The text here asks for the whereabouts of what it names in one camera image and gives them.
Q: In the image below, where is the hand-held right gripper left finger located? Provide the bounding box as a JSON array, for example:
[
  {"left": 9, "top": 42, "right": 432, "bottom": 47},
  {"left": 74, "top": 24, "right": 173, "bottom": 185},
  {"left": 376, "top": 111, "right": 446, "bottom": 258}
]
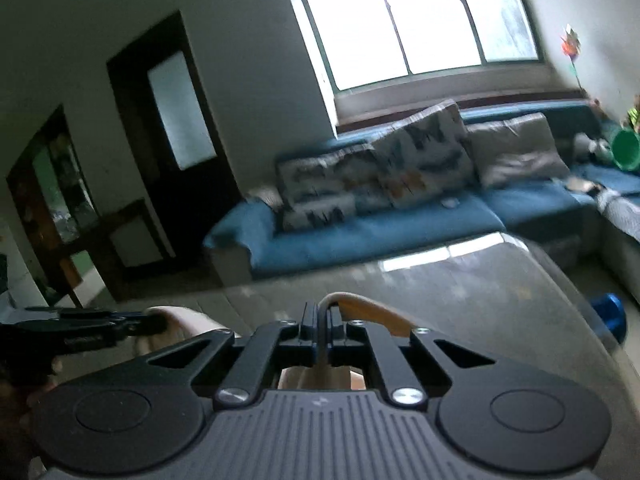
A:
[{"left": 146, "top": 302, "right": 320, "bottom": 409}]

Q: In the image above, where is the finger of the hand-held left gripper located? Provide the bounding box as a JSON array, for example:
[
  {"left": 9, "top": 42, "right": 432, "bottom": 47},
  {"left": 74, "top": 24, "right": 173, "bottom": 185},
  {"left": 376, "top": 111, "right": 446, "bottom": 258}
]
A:
[
  {"left": 22, "top": 306, "right": 152, "bottom": 323},
  {"left": 50, "top": 315, "right": 169, "bottom": 357}
]

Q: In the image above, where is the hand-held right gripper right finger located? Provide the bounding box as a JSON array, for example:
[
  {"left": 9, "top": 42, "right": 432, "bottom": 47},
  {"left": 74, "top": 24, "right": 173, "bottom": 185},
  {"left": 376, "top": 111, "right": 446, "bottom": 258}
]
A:
[{"left": 320, "top": 304, "right": 497, "bottom": 407}]

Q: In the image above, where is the beige garment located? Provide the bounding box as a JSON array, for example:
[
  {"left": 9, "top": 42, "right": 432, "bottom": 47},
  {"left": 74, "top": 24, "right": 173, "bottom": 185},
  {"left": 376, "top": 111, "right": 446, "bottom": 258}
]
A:
[{"left": 132, "top": 294, "right": 418, "bottom": 392}]

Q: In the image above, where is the dark wooden console table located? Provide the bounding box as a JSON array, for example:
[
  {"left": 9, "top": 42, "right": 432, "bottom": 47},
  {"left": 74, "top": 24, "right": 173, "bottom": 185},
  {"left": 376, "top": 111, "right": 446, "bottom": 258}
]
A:
[{"left": 75, "top": 199, "right": 172, "bottom": 302}]

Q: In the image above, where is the dark wooden display cabinet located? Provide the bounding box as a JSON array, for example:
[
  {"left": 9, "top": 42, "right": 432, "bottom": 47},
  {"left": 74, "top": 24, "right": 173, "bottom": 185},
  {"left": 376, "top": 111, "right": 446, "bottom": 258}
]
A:
[{"left": 5, "top": 105, "right": 103, "bottom": 307}]

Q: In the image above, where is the beige crumpled towel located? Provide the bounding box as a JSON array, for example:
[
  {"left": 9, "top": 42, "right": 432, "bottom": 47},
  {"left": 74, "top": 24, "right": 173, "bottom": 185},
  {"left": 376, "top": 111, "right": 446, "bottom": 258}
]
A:
[{"left": 245, "top": 185, "right": 283, "bottom": 213}]

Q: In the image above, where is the grey star quilted table mat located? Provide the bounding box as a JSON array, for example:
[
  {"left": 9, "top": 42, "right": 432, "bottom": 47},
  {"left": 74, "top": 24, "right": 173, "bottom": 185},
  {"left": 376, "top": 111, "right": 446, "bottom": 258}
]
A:
[{"left": 107, "top": 231, "right": 632, "bottom": 401}]

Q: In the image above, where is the dark wooden glass door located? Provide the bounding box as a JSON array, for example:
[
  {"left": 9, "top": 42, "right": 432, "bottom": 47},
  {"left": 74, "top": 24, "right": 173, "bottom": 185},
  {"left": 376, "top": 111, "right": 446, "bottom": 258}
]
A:
[{"left": 106, "top": 10, "right": 242, "bottom": 272}]

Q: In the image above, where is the teal sofa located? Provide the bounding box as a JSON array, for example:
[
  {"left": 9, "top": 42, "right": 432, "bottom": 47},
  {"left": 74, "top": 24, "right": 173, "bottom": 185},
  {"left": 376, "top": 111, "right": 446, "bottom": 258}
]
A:
[{"left": 202, "top": 97, "right": 640, "bottom": 307}]

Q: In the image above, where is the beige pillow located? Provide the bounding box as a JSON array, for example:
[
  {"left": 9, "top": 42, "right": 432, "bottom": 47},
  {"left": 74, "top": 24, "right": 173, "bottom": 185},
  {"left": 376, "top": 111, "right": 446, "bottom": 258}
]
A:
[{"left": 467, "top": 112, "right": 572, "bottom": 189}]

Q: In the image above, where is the blue round object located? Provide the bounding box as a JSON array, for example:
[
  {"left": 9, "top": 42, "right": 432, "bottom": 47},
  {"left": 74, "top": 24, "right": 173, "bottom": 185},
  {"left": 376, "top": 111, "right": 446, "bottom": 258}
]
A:
[{"left": 590, "top": 292, "right": 628, "bottom": 343}]

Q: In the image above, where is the striped cloth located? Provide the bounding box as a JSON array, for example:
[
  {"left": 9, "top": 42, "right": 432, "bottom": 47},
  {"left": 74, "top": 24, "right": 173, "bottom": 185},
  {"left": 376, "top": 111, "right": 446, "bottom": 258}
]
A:
[{"left": 596, "top": 187, "right": 640, "bottom": 242}]

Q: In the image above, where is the grey white plush toy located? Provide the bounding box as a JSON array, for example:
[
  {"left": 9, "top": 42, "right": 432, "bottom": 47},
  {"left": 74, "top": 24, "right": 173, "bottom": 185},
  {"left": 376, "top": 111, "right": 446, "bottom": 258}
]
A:
[{"left": 572, "top": 132, "right": 614, "bottom": 167}]

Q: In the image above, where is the green framed window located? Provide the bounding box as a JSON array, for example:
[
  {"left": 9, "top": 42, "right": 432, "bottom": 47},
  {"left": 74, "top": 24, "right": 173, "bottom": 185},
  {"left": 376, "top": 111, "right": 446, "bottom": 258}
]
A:
[{"left": 289, "top": 0, "right": 546, "bottom": 95}]

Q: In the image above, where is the green plastic bowl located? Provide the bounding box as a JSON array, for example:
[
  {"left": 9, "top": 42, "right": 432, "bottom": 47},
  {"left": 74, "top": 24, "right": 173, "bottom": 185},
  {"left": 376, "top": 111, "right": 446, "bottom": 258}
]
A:
[{"left": 609, "top": 127, "right": 640, "bottom": 174}]

